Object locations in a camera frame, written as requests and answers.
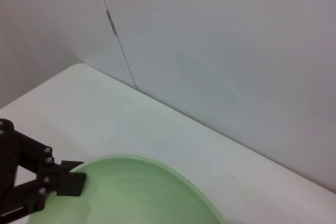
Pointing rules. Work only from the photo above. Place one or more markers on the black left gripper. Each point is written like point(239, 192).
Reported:
point(6, 155)

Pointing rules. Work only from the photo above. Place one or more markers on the light green round plate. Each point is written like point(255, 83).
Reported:
point(136, 195)

